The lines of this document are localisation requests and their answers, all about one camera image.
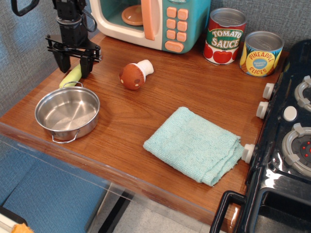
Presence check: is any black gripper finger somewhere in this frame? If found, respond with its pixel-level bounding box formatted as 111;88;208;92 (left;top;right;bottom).
53;51;71;73
80;56;94;78

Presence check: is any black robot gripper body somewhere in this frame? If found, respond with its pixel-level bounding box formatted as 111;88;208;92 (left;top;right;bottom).
46;17;102;62

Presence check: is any yellow handled metal spoon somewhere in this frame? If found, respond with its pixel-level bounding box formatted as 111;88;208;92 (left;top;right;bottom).
59;64;82;88

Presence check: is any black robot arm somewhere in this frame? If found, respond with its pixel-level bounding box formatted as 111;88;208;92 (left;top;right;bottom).
46;0;101;78

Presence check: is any light blue folded towel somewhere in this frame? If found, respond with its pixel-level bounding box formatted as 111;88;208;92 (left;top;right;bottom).
143;107;243;186

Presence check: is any plush brown mushroom toy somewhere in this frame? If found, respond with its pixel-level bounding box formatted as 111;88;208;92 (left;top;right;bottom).
119;60;154;90

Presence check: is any teal toy microwave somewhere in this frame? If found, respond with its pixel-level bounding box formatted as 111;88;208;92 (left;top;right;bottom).
90;0;210;54

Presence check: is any tomato sauce can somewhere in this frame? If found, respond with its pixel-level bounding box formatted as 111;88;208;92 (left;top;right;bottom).
204;8;247;65

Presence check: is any orange cloth at corner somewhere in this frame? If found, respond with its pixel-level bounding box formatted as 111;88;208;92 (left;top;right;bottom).
11;223;34;233

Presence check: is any pineapple slices can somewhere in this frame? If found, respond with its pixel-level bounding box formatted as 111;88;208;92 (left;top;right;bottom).
240;31;284;77

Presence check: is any black toy stove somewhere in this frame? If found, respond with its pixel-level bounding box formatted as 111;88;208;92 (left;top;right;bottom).
210;39;311;233

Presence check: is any steel pot with handles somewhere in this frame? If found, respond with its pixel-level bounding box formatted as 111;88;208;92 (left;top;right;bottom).
35;81;100;144

